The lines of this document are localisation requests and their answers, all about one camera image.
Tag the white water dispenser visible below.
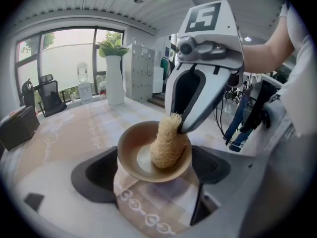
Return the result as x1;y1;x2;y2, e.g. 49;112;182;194
78;83;94;104

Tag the white plate with red print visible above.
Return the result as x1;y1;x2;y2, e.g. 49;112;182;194
0;108;26;121

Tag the plain white cabinet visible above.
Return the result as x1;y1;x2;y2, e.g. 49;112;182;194
152;66;164;94

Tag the beige checked tablecloth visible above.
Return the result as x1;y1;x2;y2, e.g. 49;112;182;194
0;97;223;237

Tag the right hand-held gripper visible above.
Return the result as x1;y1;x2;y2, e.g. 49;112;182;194
165;0;245;134

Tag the grey locker cabinet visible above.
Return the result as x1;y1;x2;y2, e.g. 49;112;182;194
128;43;156;102

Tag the person's grey shirt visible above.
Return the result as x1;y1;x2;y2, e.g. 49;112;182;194
272;2;317;139

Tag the black office chair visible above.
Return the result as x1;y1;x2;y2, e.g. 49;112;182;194
20;78;37;109
37;74;68;118

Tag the black-framed window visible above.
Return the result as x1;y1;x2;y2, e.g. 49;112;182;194
14;26;125;102

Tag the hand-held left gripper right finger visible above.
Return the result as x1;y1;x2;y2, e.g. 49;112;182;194
190;145;255;227

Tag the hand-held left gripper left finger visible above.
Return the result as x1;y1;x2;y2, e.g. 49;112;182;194
14;146;150;238

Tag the red white flower bouquet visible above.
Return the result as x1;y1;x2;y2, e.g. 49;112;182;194
98;81;108;99

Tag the person's right forearm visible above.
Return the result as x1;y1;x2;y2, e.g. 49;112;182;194
242;18;297;74

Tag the green artificial plant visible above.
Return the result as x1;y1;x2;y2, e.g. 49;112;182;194
97;38;130;58

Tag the clothes rack with green garment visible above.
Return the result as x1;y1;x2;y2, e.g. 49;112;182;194
159;57;173;87

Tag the brown bowl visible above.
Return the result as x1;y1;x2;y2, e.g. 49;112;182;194
116;120;193;183

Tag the tan potato-shaped object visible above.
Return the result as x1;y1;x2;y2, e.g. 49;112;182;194
149;112;190;170

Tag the tall white vase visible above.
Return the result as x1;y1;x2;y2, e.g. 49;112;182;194
105;55;125;106

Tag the wooden step platform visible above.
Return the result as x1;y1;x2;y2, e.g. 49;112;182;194
147;93;167;107

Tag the clear dispenser water bottle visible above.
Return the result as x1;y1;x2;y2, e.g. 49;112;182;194
76;61;89;84

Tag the black box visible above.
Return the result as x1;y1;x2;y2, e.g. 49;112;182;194
0;105;41;152

